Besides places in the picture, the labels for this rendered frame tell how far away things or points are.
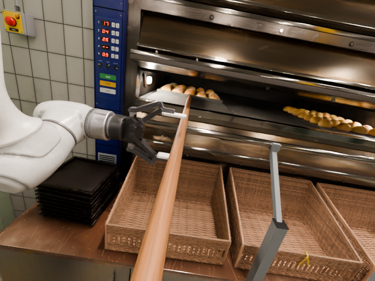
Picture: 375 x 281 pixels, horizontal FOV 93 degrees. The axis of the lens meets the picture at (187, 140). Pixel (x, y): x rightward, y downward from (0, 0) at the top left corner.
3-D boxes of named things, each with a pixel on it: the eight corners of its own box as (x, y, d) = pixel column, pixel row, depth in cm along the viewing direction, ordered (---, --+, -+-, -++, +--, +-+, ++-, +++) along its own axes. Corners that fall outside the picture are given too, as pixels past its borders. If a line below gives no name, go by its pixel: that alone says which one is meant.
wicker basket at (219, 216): (134, 185, 125) (136, 150, 115) (212, 198, 127) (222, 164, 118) (101, 251, 80) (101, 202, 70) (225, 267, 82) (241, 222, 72)
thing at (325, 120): (280, 110, 179) (283, 104, 177) (327, 118, 180) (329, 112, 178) (321, 127, 122) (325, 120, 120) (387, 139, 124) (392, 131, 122)
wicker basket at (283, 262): (219, 199, 127) (228, 165, 117) (295, 211, 129) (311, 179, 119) (232, 269, 82) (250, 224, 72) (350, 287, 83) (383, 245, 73)
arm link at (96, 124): (101, 132, 59) (119, 135, 59) (85, 142, 51) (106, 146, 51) (100, 105, 56) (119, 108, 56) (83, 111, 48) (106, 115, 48)
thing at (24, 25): (17, 34, 96) (14, 12, 92) (36, 38, 96) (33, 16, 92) (4, 31, 89) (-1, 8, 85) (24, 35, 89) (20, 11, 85)
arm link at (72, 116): (104, 127, 61) (83, 154, 51) (58, 119, 61) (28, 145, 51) (97, 98, 54) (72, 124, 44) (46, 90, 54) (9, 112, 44)
